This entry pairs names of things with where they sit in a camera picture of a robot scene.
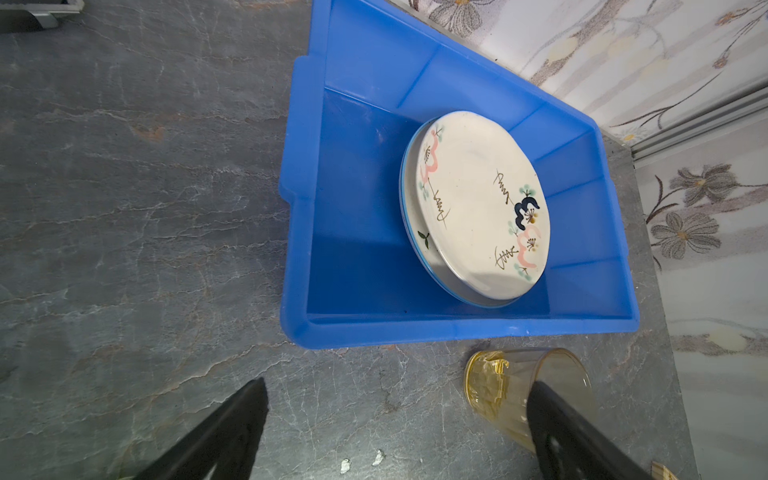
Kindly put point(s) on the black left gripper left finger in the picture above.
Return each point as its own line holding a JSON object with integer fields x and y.
{"x": 224, "y": 445}

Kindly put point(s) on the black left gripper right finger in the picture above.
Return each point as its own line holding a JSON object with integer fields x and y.
{"x": 568, "y": 446}

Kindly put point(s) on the cream floral plate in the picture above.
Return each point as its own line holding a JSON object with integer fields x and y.
{"x": 483, "y": 206}

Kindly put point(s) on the watermelon pattern white plate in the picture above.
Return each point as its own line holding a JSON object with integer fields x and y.
{"x": 420, "y": 238}

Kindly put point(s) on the blue plastic bin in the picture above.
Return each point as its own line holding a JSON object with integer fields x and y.
{"x": 373, "y": 74}

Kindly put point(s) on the amber glass cup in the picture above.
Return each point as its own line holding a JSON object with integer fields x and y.
{"x": 497, "y": 385}

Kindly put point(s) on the small wooden block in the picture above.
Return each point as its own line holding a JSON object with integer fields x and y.
{"x": 659, "y": 471}

